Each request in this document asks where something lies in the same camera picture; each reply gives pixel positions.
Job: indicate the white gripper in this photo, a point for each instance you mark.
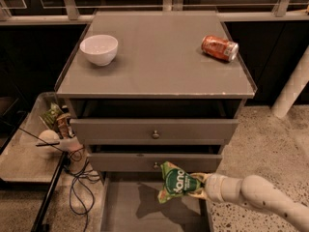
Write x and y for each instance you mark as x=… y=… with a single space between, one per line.
x=214 y=187

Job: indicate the green rice chip bag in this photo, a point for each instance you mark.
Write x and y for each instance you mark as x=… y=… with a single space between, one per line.
x=177 y=183

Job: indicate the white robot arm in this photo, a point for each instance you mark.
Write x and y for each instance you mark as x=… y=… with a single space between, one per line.
x=255 y=192

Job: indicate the grey bottom drawer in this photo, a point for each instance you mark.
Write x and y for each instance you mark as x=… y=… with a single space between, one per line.
x=130 y=205

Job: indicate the grey drawer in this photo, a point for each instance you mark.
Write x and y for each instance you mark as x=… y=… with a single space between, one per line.
x=154 y=131
x=149 y=158
x=130 y=205

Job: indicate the grey middle drawer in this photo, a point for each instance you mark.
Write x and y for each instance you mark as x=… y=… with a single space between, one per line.
x=149 y=158

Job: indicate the grey drawer cabinet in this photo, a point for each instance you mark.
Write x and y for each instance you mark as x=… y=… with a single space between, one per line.
x=160 y=71

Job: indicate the grey top drawer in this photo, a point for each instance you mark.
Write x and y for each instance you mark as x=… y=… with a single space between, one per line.
x=154 y=131

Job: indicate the green snack bag in bin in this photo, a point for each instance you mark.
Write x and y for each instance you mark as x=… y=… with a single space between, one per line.
x=49 y=117

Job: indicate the white cup in bin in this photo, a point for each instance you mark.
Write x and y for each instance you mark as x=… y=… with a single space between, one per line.
x=70 y=144

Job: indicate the orange soda can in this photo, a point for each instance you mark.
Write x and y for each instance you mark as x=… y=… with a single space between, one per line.
x=219 y=48

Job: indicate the brown snack packet in bin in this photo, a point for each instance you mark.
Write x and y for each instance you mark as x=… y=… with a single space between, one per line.
x=63 y=124

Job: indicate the white ball in bin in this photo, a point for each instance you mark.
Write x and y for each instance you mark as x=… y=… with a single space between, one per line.
x=48 y=140

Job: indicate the white ceramic bowl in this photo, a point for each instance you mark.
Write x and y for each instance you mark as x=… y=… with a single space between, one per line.
x=99 y=49

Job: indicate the black metal stand bar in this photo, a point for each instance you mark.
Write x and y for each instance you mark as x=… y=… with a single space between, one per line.
x=37 y=225

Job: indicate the white window frame rail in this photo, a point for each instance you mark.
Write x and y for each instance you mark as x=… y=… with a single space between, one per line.
x=33 y=12

